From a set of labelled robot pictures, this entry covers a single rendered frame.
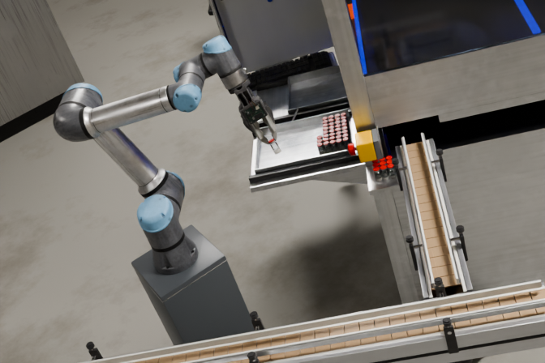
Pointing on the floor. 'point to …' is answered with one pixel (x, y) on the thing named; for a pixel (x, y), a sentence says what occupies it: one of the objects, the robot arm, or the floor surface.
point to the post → (361, 109)
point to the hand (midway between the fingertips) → (270, 138)
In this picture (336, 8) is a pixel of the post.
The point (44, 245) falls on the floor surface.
